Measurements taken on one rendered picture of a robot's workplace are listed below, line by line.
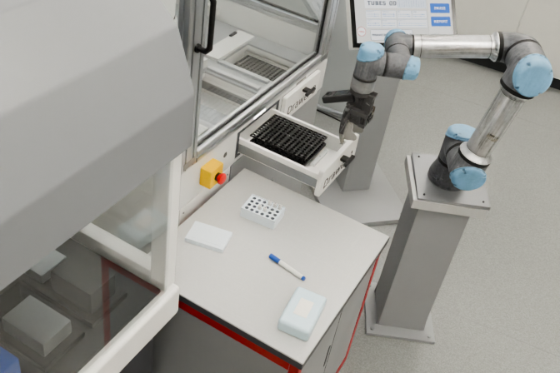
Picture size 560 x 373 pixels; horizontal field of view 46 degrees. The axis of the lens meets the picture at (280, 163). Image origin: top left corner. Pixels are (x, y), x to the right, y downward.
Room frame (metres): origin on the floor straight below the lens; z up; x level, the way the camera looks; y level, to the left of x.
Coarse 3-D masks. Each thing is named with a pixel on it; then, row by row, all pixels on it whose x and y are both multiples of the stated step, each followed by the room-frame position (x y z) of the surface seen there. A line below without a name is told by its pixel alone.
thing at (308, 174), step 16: (272, 112) 2.12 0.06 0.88; (256, 128) 2.03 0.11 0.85; (240, 144) 1.89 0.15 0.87; (256, 144) 1.88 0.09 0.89; (336, 144) 2.01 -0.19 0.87; (256, 160) 1.86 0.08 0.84; (272, 160) 1.84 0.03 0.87; (288, 160) 1.82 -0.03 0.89; (288, 176) 1.81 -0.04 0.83; (304, 176) 1.79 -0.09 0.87
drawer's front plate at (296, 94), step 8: (320, 72) 2.42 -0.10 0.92; (304, 80) 2.32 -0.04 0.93; (312, 80) 2.36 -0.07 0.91; (296, 88) 2.25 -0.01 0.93; (288, 96) 2.18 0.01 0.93; (296, 96) 2.24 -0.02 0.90; (304, 96) 2.31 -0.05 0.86; (312, 96) 2.39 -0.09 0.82; (288, 104) 2.18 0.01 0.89; (288, 112) 2.20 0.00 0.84
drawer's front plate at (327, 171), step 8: (344, 144) 1.92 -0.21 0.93; (352, 144) 1.96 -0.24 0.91; (336, 152) 1.87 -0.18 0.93; (344, 152) 1.89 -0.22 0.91; (352, 152) 1.98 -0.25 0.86; (336, 160) 1.83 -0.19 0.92; (328, 168) 1.78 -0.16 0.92; (336, 168) 1.85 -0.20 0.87; (320, 176) 1.75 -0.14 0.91; (328, 176) 1.79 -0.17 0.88; (336, 176) 1.87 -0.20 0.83; (320, 184) 1.74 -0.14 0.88; (328, 184) 1.81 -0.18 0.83; (320, 192) 1.75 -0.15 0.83
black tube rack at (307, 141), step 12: (276, 120) 2.05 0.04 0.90; (288, 120) 2.06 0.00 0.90; (252, 132) 1.94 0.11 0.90; (264, 132) 1.95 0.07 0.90; (276, 132) 2.01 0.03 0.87; (288, 132) 1.98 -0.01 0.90; (300, 132) 1.99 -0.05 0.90; (312, 132) 2.00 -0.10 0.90; (264, 144) 1.92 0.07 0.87; (276, 144) 1.89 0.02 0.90; (288, 144) 1.91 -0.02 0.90; (300, 144) 1.92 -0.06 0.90; (312, 144) 1.93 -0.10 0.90; (324, 144) 1.98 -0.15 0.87; (288, 156) 1.88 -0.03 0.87; (300, 156) 1.85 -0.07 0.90; (312, 156) 1.90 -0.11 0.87
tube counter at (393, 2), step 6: (390, 0) 2.81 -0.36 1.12; (396, 0) 2.82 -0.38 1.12; (402, 0) 2.83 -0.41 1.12; (408, 0) 2.84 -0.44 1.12; (414, 0) 2.85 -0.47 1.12; (420, 0) 2.86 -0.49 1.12; (390, 6) 2.79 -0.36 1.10; (396, 6) 2.80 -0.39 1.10; (402, 6) 2.81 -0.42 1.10; (408, 6) 2.82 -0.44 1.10; (414, 6) 2.83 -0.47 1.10; (420, 6) 2.85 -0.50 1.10; (426, 6) 2.86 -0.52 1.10
